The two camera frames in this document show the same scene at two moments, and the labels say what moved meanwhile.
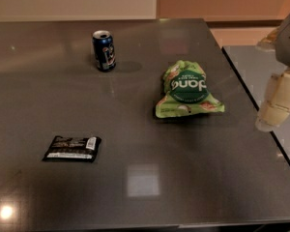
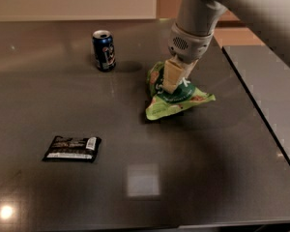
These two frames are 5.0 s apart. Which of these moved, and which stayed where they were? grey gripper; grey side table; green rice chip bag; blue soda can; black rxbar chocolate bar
Moved: grey gripper; green rice chip bag
Stayed: blue soda can; grey side table; black rxbar chocolate bar
